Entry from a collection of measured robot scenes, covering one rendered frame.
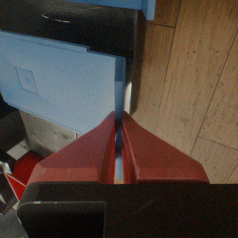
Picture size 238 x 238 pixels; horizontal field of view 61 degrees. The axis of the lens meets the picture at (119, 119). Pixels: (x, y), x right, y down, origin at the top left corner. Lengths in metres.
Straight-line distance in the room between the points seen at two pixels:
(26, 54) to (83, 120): 0.07
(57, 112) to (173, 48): 0.11
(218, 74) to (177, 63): 0.03
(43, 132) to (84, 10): 0.23
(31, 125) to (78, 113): 0.22
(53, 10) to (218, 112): 0.16
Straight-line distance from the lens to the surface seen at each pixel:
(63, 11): 0.19
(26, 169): 0.41
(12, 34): 0.18
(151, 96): 0.20
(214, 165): 0.23
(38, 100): 0.19
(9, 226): 5.45
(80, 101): 0.15
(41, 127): 0.35
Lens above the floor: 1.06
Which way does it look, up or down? 44 degrees down
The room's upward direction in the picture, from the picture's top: 137 degrees counter-clockwise
